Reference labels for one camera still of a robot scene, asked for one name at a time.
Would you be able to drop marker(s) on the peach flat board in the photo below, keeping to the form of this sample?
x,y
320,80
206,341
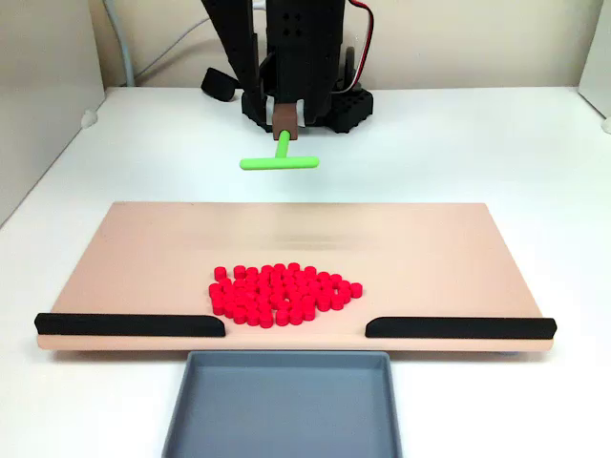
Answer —
x,y
143,262

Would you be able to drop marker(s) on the black clamp piece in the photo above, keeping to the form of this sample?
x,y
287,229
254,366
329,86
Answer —
x,y
218,85

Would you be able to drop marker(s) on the red cylindrical granule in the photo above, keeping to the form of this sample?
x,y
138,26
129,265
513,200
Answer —
x,y
323,277
325,304
252,273
338,301
293,267
344,286
267,270
296,317
355,289
230,310
239,272
225,284
239,315
336,279
220,273
309,271
309,313
218,307
266,320
282,317
280,268
253,318
215,289

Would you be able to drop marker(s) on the black edge rail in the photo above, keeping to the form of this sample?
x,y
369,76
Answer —
x,y
460,328
129,325

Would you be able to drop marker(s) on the green T-shaped pusher tool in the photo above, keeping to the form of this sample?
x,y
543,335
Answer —
x,y
279,163

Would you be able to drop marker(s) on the grey plastic tray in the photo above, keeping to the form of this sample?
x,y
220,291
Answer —
x,y
286,405

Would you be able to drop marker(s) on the white wall bracket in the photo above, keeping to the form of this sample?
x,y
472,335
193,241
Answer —
x,y
88,118
606,125

